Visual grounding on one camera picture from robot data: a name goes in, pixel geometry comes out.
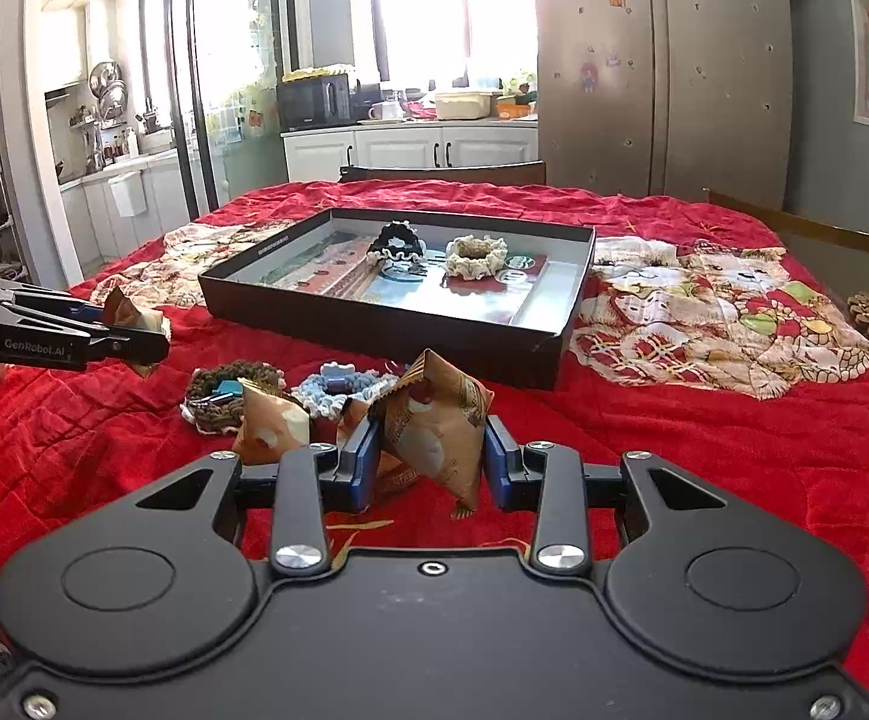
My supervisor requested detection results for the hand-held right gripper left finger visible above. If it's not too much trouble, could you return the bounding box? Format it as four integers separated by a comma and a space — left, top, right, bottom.
134, 418, 385, 577

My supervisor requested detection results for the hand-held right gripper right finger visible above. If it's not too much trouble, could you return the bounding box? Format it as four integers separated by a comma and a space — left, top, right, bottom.
483, 422, 732, 577

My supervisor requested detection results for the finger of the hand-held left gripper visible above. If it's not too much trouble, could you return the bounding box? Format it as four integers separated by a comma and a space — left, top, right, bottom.
85, 321, 172, 367
10, 285, 110, 325

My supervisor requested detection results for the brown knitted scrunchie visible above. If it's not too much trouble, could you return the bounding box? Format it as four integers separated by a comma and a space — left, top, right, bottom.
181, 361, 287, 436

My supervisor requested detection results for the light blue frilly scrunchie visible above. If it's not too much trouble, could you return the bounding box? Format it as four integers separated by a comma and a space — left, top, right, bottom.
289, 361, 401, 421

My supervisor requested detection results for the black shallow box tray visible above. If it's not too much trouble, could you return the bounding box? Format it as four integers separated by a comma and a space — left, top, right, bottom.
198, 208, 598, 391

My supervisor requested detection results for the white kitchen counter unit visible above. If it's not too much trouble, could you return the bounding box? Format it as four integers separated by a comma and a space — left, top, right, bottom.
55, 150, 196, 263

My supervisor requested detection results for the white hanging bin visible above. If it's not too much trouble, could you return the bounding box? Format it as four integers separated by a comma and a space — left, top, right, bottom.
108, 171, 149, 218

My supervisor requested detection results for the red printed blanket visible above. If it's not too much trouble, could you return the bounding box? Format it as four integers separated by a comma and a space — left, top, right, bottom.
0, 180, 869, 691

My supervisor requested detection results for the cream knitted scrunchie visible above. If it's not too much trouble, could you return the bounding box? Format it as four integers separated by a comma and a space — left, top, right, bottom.
444, 235, 509, 280

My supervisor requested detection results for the steel pot lids rack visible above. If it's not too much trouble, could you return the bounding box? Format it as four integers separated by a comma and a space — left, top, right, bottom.
89, 60, 128, 125

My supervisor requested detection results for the black frilly scrunchie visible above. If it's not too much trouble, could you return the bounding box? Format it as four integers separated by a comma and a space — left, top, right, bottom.
365, 221, 430, 271

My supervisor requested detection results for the black microwave oven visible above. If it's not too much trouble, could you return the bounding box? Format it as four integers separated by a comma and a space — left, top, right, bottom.
277, 73, 353, 132

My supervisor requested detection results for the dark wooden chair back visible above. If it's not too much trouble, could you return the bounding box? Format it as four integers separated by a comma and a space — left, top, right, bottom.
339, 161, 548, 187
708, 191, 869, 267

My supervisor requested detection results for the white kitchen cabinet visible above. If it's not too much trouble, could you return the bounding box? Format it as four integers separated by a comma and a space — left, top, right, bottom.
280, 120, 541, 185

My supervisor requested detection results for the cream plastic basin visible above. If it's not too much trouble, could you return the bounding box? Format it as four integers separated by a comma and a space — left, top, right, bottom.
434, 91, 497, 121

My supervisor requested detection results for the steel double door fridge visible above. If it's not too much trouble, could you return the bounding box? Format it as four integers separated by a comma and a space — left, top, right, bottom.
532, 0, 796, 211

